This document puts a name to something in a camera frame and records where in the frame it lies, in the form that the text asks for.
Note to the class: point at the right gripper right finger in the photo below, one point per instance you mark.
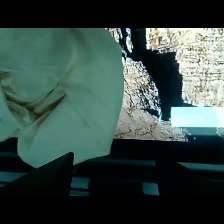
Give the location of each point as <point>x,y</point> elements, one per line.
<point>186,185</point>

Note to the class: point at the white garment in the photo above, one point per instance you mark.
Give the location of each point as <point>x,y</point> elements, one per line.
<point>66,83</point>

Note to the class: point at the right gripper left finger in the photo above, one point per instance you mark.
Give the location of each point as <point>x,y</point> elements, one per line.
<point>46,180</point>

